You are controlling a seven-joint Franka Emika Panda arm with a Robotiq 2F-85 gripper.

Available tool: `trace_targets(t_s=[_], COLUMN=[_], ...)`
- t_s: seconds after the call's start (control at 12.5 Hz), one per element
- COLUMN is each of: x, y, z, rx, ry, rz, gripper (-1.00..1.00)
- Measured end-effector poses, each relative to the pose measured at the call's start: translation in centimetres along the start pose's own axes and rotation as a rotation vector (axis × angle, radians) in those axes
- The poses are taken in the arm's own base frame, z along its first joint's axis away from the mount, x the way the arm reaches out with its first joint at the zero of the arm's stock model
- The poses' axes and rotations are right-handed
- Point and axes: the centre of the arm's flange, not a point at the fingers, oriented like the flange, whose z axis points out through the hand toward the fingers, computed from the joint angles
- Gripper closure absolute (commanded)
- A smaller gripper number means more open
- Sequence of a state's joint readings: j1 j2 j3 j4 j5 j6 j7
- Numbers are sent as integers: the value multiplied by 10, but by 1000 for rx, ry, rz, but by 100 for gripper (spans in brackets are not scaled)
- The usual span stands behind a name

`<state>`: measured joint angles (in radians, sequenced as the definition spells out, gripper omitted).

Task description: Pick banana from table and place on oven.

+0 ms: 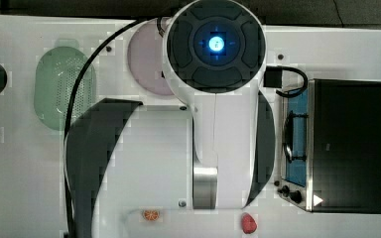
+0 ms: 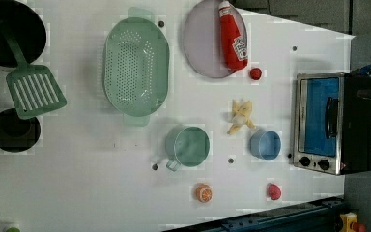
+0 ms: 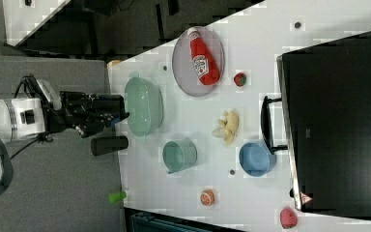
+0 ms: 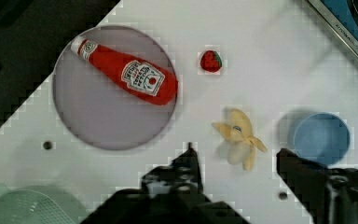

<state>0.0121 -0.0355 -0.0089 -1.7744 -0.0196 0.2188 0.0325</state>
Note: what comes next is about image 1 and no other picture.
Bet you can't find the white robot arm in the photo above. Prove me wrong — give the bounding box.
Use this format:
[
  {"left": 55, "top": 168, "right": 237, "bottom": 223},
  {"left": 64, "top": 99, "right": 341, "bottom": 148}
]
[{"left": 64, "top": 0, "right": 269, "bottom": 238}]

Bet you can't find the pink round plate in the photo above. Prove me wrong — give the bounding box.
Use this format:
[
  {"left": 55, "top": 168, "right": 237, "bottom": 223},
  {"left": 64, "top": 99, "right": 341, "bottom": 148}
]
[{"left": 127, "top": 19, "right": 173, "bottom": 96}]

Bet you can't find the orange slice toy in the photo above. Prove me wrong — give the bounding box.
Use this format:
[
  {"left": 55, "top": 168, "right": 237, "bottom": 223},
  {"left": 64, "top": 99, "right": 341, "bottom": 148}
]
[{"left": 142, "top": 209, "right": 160, "bottom": 221}]

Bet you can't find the red strawberry toy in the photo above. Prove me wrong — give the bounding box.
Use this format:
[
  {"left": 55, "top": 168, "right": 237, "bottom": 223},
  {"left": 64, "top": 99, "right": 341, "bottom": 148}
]
[{"left": 240, "top": 212, "right": 258, "bottom": 234}]

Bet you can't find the green plastic colander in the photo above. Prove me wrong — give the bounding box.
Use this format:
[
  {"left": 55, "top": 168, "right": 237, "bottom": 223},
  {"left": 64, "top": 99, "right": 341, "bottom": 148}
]
[{"left": 34, "top": 39, "right": 88, "bottom": 131}]

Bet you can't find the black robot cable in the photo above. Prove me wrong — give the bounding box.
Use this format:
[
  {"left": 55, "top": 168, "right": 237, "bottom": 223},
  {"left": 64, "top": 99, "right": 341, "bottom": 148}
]
[{"left": 63, "top": 17, "right": 153, "bottom": 238}]

